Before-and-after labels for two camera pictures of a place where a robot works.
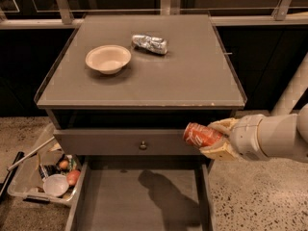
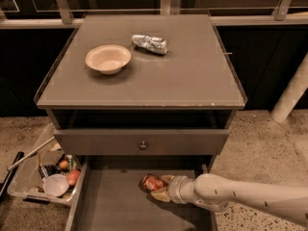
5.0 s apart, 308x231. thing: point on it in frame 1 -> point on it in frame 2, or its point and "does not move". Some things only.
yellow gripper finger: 223,125 -> 168,177
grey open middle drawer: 143,193 does not move
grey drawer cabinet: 128,85 does not move
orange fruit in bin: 64,164 does not move
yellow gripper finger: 222,151 -> 162,195
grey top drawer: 121,142 does not move
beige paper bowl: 108,59 does not move
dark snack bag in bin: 48,170 does not move
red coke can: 200,136 -> 151,183
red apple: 72,176 does not move
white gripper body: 245,136 -> 175,189
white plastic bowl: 55,185 does not move
